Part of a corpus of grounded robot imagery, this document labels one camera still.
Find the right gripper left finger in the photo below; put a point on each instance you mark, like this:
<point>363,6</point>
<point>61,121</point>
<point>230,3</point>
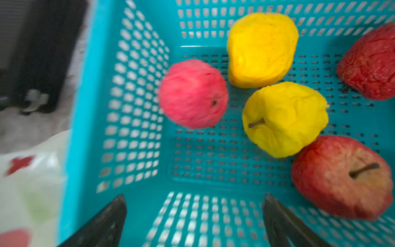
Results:
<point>104,229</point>

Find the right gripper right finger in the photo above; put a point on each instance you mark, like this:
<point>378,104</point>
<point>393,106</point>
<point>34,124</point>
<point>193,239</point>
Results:
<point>283,228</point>

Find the red apple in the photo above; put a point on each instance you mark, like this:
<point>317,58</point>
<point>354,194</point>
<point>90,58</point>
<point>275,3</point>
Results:
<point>344,178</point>

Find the white plastic bag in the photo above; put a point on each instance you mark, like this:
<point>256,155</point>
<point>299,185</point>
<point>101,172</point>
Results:
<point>32,188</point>

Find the pink toy fruit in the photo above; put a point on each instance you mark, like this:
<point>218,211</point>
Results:
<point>193,94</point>

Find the red toy fruit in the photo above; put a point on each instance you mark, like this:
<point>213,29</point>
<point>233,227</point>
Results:
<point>369,65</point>

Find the teal plastic basket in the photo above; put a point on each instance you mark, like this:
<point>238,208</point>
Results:
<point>203,188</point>

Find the black hard case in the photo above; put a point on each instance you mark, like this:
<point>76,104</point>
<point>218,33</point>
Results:
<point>37,42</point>

